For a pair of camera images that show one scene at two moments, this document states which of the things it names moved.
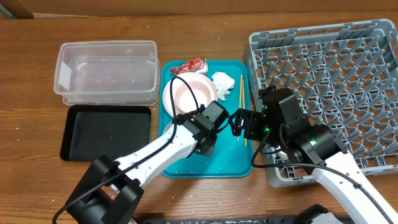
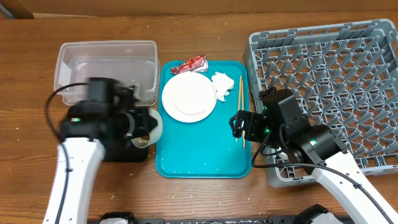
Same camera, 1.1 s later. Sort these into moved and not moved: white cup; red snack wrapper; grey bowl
Moved: grey bowl
Not moved: white cup; red snack wrapper
